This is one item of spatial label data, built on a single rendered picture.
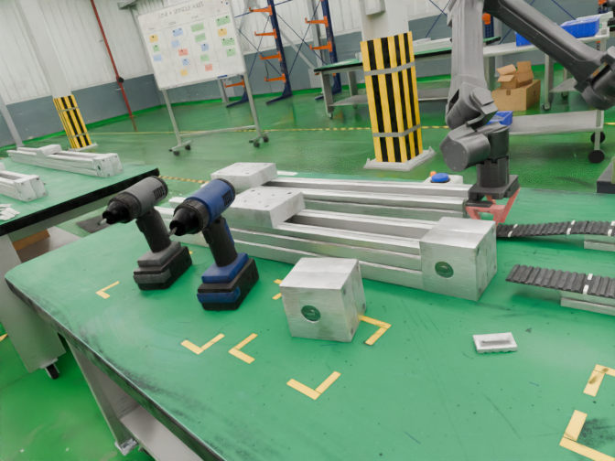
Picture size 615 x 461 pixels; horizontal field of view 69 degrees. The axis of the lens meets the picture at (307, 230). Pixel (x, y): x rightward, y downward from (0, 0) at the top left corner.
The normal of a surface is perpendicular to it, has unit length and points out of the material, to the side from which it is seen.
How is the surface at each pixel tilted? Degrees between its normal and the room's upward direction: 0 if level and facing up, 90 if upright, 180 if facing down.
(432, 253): 90
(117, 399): 90
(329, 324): 90
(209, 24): 90
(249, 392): 0
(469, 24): 43
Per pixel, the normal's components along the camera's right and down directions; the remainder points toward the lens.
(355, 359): -0.19, -0.90
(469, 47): 0.18, -0.48
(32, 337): 0.71, 0.15
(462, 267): -0.60, 0.42
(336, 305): -0.38, 0.43
